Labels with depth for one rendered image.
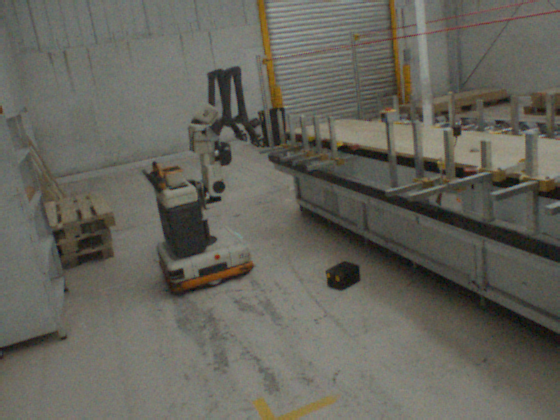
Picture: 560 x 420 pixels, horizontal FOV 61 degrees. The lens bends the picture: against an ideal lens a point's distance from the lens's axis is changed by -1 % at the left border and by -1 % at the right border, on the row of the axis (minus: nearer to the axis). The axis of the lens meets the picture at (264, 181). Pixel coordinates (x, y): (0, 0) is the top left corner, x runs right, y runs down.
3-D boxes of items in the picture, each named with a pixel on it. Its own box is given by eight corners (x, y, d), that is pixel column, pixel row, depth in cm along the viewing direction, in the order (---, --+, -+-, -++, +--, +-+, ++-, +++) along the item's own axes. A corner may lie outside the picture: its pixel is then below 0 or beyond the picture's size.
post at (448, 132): (452, 216, 257) (447, 128, 245) (447, 214, 260) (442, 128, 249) (457, 214, 258) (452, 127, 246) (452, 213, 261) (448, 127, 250)
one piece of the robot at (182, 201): (178, 275, 360) (156, 168, 340) (165, 252, 410) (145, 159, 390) (220, 262, 371) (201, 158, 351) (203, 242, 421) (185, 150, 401)
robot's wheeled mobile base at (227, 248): (173, 296, 357) (166, 266, 351) (159, 268, 415) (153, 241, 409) (256, 271, 378) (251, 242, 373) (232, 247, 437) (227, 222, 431)
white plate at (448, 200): (462, 214, 248) (461, 196, 246) (428, 203, 272) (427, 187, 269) (462, 214, 248) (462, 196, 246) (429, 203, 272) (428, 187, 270)
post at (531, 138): (533, 238, 210) (531, 132, 199) (526, 236, 214) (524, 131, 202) (538, 236, 212) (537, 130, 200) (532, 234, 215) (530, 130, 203)
